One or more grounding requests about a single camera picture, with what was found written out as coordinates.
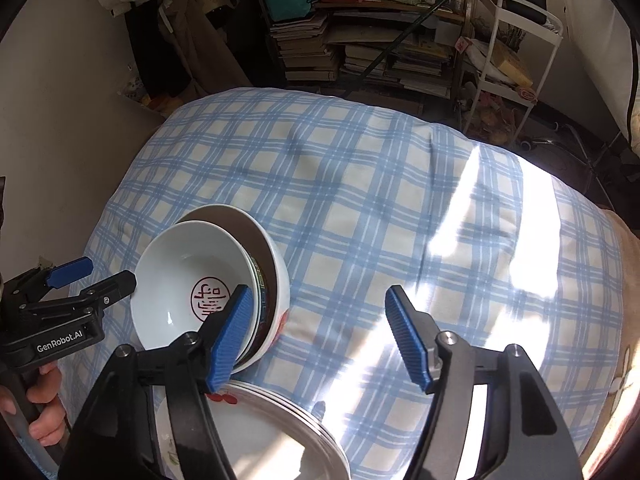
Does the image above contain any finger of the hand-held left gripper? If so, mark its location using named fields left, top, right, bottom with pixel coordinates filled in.
left=7, top=256, right=95, bottom=303
left=20, top=270, right=137, bottom=321

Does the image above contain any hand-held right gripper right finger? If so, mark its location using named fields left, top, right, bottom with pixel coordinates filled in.
left=385, top=285, right=583, bottom=480

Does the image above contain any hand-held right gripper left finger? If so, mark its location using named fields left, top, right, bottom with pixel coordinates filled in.
left=57, top=284, right=253, bottom=480

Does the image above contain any small red patterned bowl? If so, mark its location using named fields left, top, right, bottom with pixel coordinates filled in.
left=131, top=220, right=262, bottom=361

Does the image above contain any plain white bowl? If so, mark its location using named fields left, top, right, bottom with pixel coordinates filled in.
left=175, top=204, right=292, bottom=375

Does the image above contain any person's left hand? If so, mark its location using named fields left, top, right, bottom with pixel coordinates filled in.
left=25, top=362, right=66, bottom=445

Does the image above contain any blue plaid cloth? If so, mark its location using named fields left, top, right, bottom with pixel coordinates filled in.
left=67, top=87, right=626, bottom=480

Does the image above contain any floral cardboard box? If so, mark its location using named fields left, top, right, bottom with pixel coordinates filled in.
left=117, top=72, right=166, bottom=111

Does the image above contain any brown coat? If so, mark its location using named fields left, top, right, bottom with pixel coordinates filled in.
left=155, top=0, right=251, bottom=101

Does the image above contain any stack of books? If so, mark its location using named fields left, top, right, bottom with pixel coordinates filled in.
left=270, top=10, right=453, bottom=101

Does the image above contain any brown cardboard box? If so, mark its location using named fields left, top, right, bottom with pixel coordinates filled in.
left=492, top=40, right=535, bottom=87

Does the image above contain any black pole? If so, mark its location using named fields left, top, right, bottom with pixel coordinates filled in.
left=345, top=0, right=506, bottom=86

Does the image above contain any white metal rack cart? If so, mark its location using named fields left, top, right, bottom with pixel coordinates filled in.
left=460, top=0, right=566, bottom=151

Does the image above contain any wooden bookshelf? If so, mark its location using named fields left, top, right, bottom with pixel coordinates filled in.
left=250, top=0, right=476, bottom=111

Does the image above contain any white cushion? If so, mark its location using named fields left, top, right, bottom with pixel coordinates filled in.
left=560, top=0, right=640, bottom=156

